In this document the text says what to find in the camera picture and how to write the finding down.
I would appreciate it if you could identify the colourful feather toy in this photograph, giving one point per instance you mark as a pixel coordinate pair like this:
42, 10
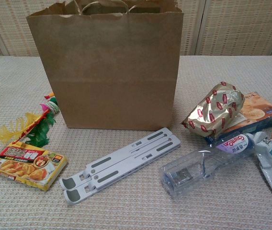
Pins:
40, 129

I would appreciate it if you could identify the woven folding screen panel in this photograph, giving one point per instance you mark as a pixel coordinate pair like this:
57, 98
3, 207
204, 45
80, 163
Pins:
11, 26
189, 26
241, 26

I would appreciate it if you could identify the grey folding laptop stand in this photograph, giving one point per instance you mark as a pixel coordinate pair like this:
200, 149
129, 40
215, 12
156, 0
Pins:
126, 158

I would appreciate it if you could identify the brown paper shopping bag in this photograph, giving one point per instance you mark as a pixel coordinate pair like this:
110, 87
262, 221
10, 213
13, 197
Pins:
107, 72

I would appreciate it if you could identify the beige woven tablecloth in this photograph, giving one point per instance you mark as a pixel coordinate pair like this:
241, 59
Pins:
18, 83

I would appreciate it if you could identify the shiny brown foil packet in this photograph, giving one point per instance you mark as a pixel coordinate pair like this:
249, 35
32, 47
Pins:
212, 112

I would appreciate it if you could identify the yellow curry box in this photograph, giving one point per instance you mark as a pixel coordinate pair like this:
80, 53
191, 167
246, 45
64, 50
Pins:
23, 165

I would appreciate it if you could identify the blue-orange cookie box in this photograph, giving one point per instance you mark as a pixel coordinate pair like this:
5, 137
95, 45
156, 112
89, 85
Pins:
258, 115

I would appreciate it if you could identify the clear plastic bottle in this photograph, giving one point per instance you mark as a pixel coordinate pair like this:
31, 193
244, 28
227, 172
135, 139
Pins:
198, 165

